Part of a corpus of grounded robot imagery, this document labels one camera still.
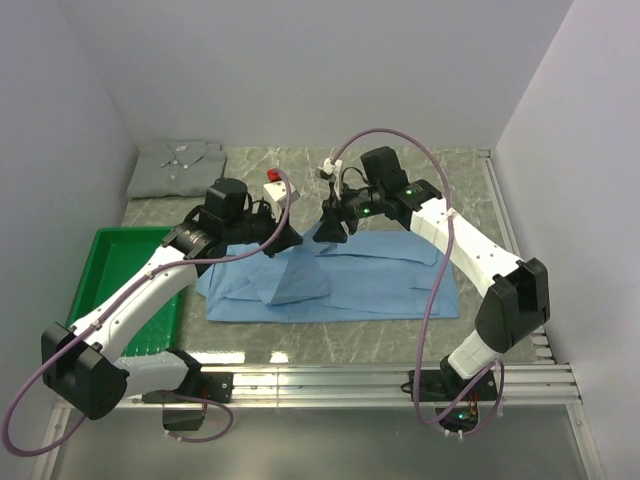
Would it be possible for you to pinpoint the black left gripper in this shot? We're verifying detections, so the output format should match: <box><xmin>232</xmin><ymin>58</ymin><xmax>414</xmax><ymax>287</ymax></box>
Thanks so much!
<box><xmin>225</xmin><ymin>199</ymin><xmax>303</xmax><ymax>258</ymax></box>

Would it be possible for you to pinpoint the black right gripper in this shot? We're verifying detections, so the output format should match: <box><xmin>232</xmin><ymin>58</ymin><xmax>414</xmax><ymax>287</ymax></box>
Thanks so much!
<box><xmin>313</xmin><ymin>182</ymin><xmax>385</xmax><ymax>245</ymax></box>

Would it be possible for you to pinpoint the light blue long sleeve shirt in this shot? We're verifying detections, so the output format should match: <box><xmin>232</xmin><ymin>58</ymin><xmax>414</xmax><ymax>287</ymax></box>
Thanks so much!
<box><xmin>196</xmin><ymin>230</ymin><xmax>460</xmax><ymax>324</ymax></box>

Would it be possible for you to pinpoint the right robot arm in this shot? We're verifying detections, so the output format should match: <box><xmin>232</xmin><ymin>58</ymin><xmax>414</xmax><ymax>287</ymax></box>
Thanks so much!
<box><xmin>314</xmin><ymin>147</ymin><xmax>550</xmax><ymax>400</ymax></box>

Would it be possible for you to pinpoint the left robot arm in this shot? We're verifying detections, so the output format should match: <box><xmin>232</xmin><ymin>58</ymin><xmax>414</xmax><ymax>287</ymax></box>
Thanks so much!
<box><xmin>41</xmin><ymin>178</ymin><xmax>302</xmax><ymax>420</ymax></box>

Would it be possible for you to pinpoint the folded grey shirt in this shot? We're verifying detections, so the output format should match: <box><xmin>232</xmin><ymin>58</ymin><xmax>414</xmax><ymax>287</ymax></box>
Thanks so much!
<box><xmin>127</xmin><ymin>140</ymin><xmax>227</xmax><ymax>199</ymax></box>

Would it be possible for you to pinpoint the green plastic tray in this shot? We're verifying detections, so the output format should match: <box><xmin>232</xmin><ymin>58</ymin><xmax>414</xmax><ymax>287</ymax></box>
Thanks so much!
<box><xmin>66</xmin><ymin>227</ymin><xmax>184</xmax><ymax>357</ymax></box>

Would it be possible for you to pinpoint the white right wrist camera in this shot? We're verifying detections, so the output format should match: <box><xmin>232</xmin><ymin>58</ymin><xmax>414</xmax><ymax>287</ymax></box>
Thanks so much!
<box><xmin>317</xmin><ymin>157</ymin><xmax>343</xmax><ymax>200</ymax></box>

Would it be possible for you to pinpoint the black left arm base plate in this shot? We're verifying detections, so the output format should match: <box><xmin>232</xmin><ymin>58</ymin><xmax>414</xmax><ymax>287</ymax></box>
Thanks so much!
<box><xmin>141</xmin><ymin>372</ymin><xmax>234</xmax><ymax>437</ymax></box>

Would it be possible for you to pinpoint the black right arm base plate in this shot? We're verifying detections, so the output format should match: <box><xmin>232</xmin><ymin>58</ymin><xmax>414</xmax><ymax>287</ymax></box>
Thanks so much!
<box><xmin>418</xmin><ymin>370</ymin><xmax>504</xmax><ymax>439</ymax></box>

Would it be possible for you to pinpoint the aluminium right side rail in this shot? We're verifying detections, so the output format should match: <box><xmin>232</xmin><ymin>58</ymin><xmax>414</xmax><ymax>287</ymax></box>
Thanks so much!
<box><xmin>477</xmin><ymin>149</ymin><xmax>557</xmax><ymax>365</ymax></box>

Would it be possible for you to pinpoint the aluminium rail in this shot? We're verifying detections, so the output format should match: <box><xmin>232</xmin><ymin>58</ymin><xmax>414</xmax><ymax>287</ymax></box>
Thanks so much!
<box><xmin>54</xmin><ymin>364</ymin><xmax>584</xmax><ymax>409</ymax></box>
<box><xmin>477</xmin><ymin>149</ymin><xmax>557</xmax><ymax>365</ymax></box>

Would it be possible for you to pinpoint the aluminium front rail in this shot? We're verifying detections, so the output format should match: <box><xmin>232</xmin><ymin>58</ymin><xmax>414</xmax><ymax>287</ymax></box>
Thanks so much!
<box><xmin>54</xmin><ymin>364</ymin><xmax>584</xmax><ymax>409</ymax></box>

